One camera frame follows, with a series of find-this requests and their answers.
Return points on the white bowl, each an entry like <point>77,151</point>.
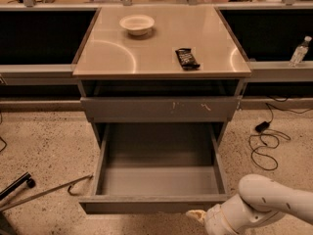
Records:
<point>137,25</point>

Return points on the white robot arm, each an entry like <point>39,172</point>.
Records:
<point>260,201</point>

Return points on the metal rod with hook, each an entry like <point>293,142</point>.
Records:
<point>46,192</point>

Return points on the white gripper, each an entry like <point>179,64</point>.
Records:
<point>217,219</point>

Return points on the black snack bar wrapper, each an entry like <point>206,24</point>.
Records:
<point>186,59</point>

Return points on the clear plastic water bottle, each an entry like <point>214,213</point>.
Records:
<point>300,51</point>

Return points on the grey drawer cabinet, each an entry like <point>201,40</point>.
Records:
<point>114,63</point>

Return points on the black power adapter with cable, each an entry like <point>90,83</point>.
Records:
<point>265,137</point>

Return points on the grey drawer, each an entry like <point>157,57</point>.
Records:
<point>159,109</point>
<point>157,167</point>

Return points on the black stand leg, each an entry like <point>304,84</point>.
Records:
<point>25,178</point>

